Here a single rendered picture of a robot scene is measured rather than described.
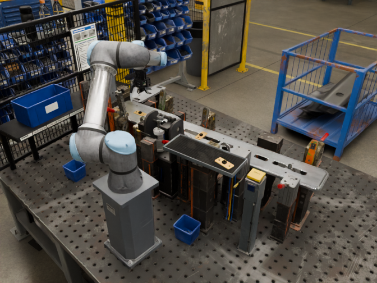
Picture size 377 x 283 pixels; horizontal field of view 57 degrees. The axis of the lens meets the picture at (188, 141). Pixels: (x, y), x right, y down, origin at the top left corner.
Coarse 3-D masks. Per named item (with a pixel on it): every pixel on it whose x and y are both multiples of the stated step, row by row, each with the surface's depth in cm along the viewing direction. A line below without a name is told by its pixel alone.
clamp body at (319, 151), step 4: (308, 144) 184; (320, 144) 183; (324, 144) 184; (308, 148) 180; (320, 148) 180; (316, 152) 178; (320, 152) 181; (304, 156) 183; (316, 156) 179; (320, 156) 187; (304, 160) 184; (316, 160) 180; (320, 160) 189; (312, 164) 183; (316, 164) 182; (304, 172) 189; (312, 192) 202; (312, 196) 202
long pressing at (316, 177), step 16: (128, 112) 225; (144, 112) 225; (160, 112) 225; (192, 128) 208; (240, 144) 194; (256, 160) 181; (272, 160) 181; (288, 160) 181; (304, 176) 170; (320, 176) 170
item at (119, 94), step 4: (116, 92) 201; (120, 92) 200; (124, 92) 203; (116, 96) 200; (120, 96) 201; (120, 100) 203; (120, 104) 206; (124, 104) 206; (120, 108) 208; (124, 108) 207; (124, 112) 208; (124, 116) 210
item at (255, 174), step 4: (252, 168) 149; (252, 172) 147; (256, 172) 147; (260, 172) 147; (264, 172) 147; (248, 176) 145; (252, 176) 145; (256, 176) 145; (260, 176) 145; (256, 180) 144; (260, 180) 144
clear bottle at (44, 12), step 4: (40, 0) 213; (40, 4) 214; (44, 4) 215; (40, 8) 214; (44, 8) 215; (40, 12) 215; (44, 12) 215; (48, 12) 217; (40, 16) 217; (44, 16) 216; (44, 24) 219; (48, 24) 219; (44, 28) 220; (52, 28) 223; (44, 32) 221; (48, 32) 221; (52, 32) 223
